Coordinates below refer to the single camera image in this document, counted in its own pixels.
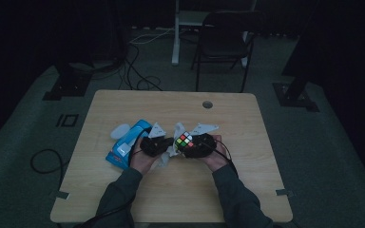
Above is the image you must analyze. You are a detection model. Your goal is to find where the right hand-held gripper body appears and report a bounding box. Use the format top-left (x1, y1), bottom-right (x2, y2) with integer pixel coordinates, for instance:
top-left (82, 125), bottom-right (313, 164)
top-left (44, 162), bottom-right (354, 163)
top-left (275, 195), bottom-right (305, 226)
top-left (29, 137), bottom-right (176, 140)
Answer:
top-left (183, 123), bottom-right (221, 160)

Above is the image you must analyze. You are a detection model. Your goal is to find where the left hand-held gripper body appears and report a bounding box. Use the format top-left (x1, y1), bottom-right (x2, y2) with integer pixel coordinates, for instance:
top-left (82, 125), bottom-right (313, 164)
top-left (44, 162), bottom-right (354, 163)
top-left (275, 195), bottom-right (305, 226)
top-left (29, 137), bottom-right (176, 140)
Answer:
top-left (139, 122), bottom-right (174, 159)

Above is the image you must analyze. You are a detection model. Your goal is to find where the colourful puzzle cube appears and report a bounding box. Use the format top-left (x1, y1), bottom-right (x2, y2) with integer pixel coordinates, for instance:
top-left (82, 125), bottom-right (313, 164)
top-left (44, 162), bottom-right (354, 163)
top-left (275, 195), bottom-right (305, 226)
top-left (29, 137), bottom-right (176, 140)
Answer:
top-left (174, 130), bottom-right (195, 153)

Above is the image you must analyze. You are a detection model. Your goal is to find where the white wet wipe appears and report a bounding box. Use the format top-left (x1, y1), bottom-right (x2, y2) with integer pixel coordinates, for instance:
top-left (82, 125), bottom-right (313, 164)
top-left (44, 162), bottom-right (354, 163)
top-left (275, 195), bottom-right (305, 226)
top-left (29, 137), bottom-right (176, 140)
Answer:
top-left (156, 121), bottom-right (188, 169)

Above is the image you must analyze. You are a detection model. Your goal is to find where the blue wet wipe packet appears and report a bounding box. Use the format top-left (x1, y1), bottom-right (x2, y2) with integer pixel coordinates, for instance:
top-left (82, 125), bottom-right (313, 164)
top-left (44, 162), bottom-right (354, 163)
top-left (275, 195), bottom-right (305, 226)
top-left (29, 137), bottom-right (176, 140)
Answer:
top-left (105, 119), bottom-right (154, 171)

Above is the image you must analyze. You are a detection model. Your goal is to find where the person's left hand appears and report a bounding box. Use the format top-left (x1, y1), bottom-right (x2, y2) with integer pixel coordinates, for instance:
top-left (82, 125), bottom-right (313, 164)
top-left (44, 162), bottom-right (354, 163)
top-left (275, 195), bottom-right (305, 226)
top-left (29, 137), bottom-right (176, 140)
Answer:
top-left (128, 137), bottom-right (160, 176)

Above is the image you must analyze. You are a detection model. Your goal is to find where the person's right hand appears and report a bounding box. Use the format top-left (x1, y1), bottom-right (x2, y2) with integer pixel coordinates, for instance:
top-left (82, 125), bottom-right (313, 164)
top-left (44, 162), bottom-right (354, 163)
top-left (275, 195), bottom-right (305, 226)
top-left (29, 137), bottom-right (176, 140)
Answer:
top-left (201, 134), bottom-right (233, 174)

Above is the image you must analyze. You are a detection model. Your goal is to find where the white round lid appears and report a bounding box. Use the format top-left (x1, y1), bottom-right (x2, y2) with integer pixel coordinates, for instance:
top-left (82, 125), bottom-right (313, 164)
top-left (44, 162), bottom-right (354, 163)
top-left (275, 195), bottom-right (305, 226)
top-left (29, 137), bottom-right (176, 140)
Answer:
top-left (109, 123), bottom-right (132, 141)

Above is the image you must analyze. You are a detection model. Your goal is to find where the grey tape piece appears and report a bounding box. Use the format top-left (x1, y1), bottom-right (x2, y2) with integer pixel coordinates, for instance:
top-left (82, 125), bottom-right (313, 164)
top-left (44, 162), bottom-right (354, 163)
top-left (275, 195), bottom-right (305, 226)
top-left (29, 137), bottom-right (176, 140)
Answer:
top-left (275, 188), bottom-right (295, 198)
top-left (54, 190), bottom-right (71, 200)

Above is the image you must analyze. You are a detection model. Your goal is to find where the black folding chair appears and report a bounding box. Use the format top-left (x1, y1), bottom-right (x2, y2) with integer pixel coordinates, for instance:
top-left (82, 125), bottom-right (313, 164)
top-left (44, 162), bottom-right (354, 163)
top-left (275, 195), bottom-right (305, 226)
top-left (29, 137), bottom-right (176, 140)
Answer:
top-left (190, 10), bottom-right (268, 93)

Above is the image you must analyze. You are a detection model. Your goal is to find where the black stand with base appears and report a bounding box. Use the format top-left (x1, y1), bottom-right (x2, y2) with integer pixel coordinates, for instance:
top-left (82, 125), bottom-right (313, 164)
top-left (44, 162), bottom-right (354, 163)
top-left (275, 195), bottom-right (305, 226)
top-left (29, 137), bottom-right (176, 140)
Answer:
top-left (42, 61), bottom-right (93, 102)
top-left (272, 0), bottom-right (321, 113)

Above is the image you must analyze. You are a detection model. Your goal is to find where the right hand-held gripper cable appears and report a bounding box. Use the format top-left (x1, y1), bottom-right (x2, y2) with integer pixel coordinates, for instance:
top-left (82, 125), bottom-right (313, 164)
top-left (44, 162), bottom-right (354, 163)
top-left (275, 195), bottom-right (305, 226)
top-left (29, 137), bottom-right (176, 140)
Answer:
top-left (199, 139), bottom-right (240, 179)

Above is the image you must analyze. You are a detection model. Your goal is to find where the hand-held gripper cable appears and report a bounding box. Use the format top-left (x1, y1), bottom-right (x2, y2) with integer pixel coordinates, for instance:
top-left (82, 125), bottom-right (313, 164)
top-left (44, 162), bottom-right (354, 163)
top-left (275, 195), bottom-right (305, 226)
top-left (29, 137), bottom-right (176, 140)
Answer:
top-left (75, 147), bottom-right (145, 228)
top-left (199, 139), bottom-right (240, 179)

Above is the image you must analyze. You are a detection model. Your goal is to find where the black floor cable bundle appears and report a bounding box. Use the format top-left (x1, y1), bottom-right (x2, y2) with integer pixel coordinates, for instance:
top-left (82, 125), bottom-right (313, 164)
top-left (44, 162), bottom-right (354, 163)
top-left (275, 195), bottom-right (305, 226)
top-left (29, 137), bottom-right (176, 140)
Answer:
top-left (89, 41), bottom-right (164, 93)

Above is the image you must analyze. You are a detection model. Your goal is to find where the left hand-held gripper cable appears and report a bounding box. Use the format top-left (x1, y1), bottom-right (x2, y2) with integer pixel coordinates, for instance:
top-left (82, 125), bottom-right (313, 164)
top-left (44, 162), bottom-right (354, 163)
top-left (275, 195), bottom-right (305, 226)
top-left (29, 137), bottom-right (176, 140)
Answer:
top-left (75, 147), bottom-right (145, 228)

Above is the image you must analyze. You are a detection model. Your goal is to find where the white floor cable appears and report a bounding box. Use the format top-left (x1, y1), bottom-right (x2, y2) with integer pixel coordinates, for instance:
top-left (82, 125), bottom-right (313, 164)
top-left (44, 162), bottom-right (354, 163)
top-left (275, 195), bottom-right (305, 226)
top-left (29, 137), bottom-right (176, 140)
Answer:
top-left (128, 28), bottom-right (176, 45)

